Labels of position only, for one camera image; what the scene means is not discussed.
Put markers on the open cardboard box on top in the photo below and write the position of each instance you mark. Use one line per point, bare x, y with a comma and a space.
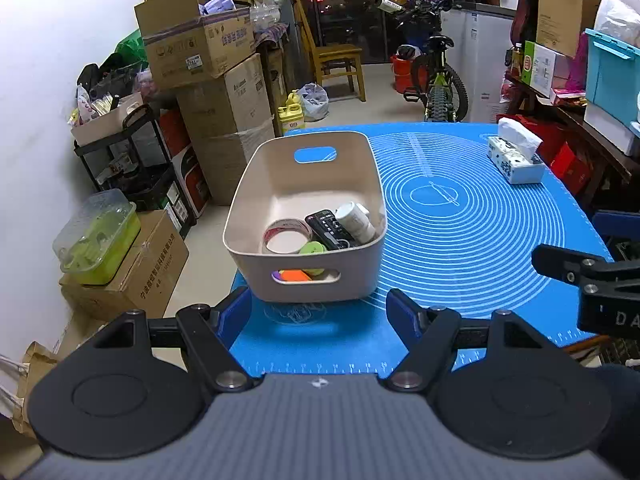
185, 47

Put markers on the blue silicone table mat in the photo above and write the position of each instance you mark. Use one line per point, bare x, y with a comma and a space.
459, 236

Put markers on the orange small object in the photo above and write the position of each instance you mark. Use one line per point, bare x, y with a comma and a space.
294, 276

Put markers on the red plastic bucket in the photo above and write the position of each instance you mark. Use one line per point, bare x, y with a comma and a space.
402, 73

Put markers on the large stacked cardboard boxes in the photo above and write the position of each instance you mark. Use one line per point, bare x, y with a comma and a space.
227, 119

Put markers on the green round tin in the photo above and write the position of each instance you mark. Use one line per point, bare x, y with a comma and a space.
313, 248

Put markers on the brown paper bag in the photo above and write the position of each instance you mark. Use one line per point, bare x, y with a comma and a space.
34, 365

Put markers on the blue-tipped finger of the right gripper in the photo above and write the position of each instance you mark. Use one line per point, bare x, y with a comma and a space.
617, 224

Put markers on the green black bicycle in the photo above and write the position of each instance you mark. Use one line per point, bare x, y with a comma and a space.
433, 82

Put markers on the clear tape roll red print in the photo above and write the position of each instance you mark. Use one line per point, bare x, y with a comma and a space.
286, 236

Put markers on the teal plastic storage crate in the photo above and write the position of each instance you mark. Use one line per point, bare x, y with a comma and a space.
613, 71

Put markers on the yellow detergent jug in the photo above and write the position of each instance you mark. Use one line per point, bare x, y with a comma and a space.
291, 113

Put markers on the white plastic bag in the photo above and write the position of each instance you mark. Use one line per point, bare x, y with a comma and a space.
315, 102

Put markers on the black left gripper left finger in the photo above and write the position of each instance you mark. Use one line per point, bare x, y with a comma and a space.
140, 383

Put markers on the brown cardboard box on floor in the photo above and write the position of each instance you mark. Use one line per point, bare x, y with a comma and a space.
146, 278

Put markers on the red white appliance box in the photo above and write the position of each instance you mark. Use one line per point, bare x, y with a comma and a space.
182, 155

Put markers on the white pill bottle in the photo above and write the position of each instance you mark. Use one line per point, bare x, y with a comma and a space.
355, 221

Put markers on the tissue box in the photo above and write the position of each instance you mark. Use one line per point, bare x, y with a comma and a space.
513, 151

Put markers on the beige plastic storage bin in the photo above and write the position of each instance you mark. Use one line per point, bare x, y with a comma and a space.
292, 177

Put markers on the black metal shelf rack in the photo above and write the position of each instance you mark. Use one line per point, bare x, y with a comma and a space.
116, 161

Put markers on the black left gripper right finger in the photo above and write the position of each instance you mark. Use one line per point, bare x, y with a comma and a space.
497, 384

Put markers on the black tv remote control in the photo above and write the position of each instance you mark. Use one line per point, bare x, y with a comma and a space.
328, 231

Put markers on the green clear-lid plastic container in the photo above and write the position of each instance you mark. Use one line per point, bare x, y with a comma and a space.
95, 241

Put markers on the wooden chair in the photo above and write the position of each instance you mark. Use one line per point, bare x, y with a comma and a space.
333, 61

